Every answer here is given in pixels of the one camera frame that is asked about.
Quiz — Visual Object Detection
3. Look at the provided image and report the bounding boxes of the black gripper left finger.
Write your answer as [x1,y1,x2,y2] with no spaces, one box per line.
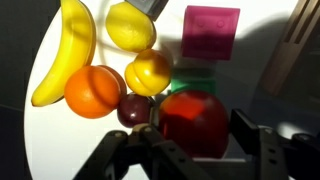
[73,105,214,180]

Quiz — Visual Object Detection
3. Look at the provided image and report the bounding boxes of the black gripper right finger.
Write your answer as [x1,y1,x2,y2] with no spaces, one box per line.
[229,108,320,180]

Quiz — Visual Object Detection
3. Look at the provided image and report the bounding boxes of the red apple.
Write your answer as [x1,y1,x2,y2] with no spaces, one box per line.
[157,89,231,160]

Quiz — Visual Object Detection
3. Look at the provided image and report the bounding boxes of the wooden tray box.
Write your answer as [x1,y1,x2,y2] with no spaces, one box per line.
[259,0,320,98]

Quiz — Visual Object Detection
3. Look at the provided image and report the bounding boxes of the dark red plum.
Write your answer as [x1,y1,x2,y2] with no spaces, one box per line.
[116,93,155,129]

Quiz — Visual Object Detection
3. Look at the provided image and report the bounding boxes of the orange fruit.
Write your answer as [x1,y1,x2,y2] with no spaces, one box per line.
[63,64,128,120]

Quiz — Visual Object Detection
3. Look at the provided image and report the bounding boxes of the yellow peach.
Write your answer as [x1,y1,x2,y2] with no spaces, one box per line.
[124,48,173,98]

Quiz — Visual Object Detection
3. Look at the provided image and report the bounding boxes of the small green block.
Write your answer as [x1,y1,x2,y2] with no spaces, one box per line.
[170,68,218,96]

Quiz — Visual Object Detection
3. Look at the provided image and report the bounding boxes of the yellow banana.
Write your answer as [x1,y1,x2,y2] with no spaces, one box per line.
[30,0,98,108]

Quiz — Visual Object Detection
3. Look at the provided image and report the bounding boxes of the yellow lemon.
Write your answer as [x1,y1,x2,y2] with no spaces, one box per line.
[105,1,158,54]

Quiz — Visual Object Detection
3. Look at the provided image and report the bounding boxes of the pink cube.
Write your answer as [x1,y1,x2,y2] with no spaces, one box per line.
[180,5,241,62]

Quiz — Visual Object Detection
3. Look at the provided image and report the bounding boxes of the grey cube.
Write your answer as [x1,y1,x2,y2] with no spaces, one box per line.
[125,0,170,22]

